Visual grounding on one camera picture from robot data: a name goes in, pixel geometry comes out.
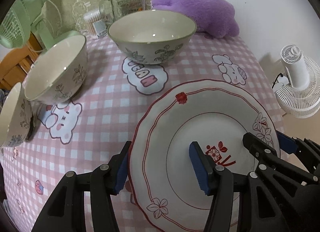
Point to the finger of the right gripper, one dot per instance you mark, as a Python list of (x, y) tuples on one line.
[(265, 154), (287, 144)]

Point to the white desk fan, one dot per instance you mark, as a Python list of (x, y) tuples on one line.
[(297, 92)]

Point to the white red-rimmed plate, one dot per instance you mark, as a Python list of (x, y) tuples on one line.
[(213, 113)]

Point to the green desk fan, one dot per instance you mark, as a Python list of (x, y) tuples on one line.
[(26, 17)]

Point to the cotton swab container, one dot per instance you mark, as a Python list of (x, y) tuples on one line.
[(95, 24)]

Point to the wooden bed headboard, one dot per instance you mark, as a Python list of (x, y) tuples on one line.
[(17, 63)]

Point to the purple plush toy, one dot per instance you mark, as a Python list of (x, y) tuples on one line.
[(216, 17)]

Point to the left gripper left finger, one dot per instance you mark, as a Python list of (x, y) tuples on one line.
[(64, 210)]

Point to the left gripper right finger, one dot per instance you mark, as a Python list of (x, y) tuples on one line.
[(220, 183)]

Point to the floral ceramic bowl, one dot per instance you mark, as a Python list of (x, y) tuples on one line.
[(152, 36), (15, 118), (59, 73)]

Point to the pink checkered tablecloth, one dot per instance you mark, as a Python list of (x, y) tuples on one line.
[(105, 112)]

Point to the glass jar black lid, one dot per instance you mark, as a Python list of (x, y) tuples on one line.
[(112, 10)]

